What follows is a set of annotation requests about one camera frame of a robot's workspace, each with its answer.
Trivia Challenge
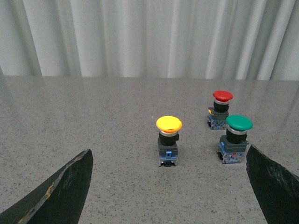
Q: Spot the green mushroom push button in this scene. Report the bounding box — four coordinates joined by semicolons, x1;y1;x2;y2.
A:
217;115;253;164

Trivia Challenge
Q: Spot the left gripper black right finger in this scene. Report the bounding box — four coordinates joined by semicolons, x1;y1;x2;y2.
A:
246;145;299;224

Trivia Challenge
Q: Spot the yellow mushroom push button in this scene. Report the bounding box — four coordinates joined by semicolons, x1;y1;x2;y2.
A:
156;115;182;167

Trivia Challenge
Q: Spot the red mushroom push button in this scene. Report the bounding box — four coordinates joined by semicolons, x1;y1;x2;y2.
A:
207;90;233;130

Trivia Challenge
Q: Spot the white pleated curtain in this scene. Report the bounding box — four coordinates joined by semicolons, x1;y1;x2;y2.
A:
0;0;299;80

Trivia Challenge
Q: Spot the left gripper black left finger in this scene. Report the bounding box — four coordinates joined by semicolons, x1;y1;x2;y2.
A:
0;149;93;224

